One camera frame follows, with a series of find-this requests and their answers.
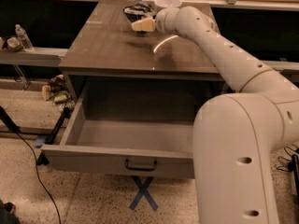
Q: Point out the black drawer handle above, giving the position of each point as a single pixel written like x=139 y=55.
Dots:
x=140 y=167

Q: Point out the white bowl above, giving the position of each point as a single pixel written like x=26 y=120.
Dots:
x=167 y=3

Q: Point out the grey cabinet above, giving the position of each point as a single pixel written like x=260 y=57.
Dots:
x=111 y=68

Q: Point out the open grey top drawer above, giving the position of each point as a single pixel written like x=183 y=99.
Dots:
x=101 y=142

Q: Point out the crumpled wrapper on shelf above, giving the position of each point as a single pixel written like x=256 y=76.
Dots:
x=11 y=43

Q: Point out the pile of snack bags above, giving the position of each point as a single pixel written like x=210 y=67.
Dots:
x=55 y=90

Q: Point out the blue tape cross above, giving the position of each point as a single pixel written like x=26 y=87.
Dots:
x=143 y=192

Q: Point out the blue chip bag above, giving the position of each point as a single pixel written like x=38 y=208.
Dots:
x=139 y=11

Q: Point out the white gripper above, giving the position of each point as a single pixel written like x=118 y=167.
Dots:
x=159 y=23

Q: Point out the clear plastic water bottle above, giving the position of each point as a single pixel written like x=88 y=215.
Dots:
x=24 y=38

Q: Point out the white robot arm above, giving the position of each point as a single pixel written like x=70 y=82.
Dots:
x=235 y=133

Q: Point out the black tripod leg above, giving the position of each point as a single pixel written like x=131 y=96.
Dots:
x=42 y=160

